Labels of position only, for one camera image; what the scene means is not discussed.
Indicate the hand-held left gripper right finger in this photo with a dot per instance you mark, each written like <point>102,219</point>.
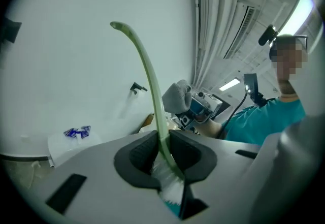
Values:
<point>223,162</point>

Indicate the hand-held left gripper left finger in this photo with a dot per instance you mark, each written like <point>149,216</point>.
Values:
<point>101,167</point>

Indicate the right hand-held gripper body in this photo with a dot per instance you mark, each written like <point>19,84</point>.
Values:
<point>203,108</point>

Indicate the person's right forearm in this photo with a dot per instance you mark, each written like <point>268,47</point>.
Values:
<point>212,127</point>

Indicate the small ceiling light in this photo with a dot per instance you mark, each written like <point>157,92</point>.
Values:
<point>229,84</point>

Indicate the black chest device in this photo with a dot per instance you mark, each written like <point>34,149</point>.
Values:
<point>251,84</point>

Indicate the teal shirt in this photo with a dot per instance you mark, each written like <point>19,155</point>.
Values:
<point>264,121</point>

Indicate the cardboard box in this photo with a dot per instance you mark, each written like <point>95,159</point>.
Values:
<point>147,122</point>

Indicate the white air conditioner unit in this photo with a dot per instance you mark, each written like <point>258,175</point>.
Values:
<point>241,30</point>

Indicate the white ceiling pipes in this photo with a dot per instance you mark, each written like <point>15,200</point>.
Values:
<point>213,14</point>

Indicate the person's head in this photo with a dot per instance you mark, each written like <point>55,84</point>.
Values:
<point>289,60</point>

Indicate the large ceiling light panel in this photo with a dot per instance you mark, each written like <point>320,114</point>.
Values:
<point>300,12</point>

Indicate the black wall hook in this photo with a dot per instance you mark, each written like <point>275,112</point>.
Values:
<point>137,87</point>

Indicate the black head camera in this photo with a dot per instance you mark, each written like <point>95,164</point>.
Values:
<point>267,33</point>

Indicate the black wall bracket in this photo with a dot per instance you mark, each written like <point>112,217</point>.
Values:
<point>10,31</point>

